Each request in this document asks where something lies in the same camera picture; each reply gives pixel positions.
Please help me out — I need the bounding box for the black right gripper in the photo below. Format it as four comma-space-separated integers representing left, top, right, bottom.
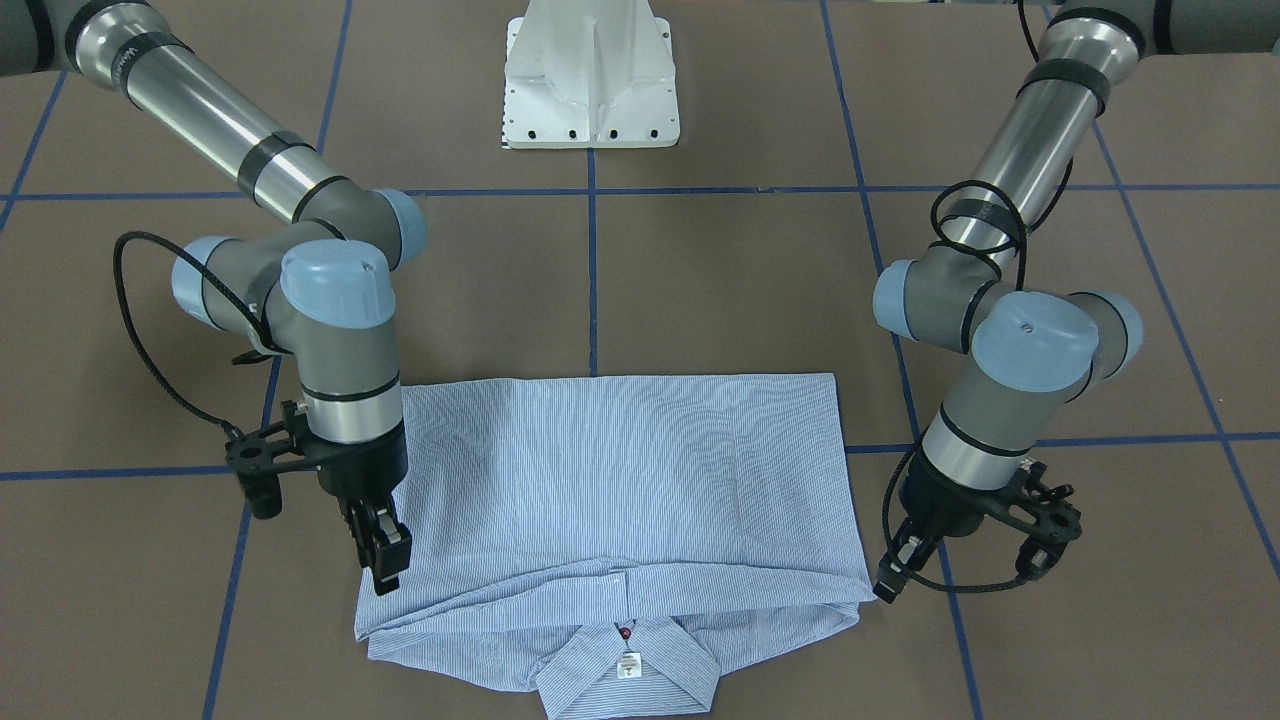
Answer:
315, 421, 412, 596

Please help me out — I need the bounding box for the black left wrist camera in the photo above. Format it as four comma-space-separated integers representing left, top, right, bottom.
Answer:
987, 457, 1082, 582

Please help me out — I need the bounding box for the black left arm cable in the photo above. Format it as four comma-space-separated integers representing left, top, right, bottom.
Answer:
881, 0, 1076, 596

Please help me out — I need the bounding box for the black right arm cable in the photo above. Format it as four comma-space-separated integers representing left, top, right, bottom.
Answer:
111, 232, 291, 441

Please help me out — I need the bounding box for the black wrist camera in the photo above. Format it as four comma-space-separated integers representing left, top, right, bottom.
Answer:
225, 401, 317, 519
987, 457, 1082, 582

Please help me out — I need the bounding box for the light blue striped shirt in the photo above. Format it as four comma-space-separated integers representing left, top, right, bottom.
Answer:
355, 373, 874, 719

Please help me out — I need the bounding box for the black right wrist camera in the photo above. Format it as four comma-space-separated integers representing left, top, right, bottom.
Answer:
225, 401, 317, 519

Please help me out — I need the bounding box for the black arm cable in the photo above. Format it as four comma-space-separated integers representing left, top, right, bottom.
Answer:
111, 232, 291, 441
881, 0, 1076, 596

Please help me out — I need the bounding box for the white camera stand pedestal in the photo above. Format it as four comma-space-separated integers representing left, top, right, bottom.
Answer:
500, 1, 682, 150

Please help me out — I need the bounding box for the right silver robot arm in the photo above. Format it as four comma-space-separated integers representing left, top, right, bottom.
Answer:
3, 1, 428, 594

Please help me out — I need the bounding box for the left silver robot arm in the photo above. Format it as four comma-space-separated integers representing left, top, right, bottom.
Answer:
873, 1, 1279, 603

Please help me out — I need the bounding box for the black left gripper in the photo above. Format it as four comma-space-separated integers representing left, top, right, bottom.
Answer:
873, 450, 997, 603

